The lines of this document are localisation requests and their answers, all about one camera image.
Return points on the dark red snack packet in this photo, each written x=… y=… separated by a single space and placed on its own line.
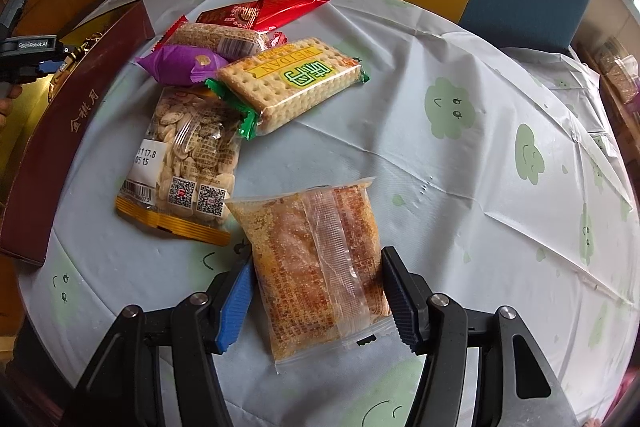
x=235 y=13

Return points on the clear orange crisp packet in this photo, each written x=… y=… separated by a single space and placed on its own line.
x=300 y=267

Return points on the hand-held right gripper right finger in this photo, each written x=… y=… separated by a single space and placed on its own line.
x=400 y=302

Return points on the bright red snack packet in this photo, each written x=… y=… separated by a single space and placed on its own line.
x=290 y=4

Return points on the red-ended sesame bar packet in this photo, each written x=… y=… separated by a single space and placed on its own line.
x=215 y=37

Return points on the green cracker packet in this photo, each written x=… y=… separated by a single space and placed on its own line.
x=290 y=82

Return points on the maroon gift box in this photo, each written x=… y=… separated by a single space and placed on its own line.
x=75 y=117

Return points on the pumpkin seed packet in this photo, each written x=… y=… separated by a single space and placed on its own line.
x=185 y=147

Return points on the purple snack packet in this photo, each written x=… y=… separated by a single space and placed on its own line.
x=175 y=64

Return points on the clear plastic packet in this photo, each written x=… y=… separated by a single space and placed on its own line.
x=620 y=67

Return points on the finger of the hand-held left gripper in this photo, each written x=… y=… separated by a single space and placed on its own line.
x=69 y=51
x=52 y=67

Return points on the pale printed tablecloth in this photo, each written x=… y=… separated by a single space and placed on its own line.
x=450 y=207

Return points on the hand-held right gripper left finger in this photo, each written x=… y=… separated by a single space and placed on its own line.
x=235 y=302

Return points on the person's left hand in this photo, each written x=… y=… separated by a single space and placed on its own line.
x=7 y=104

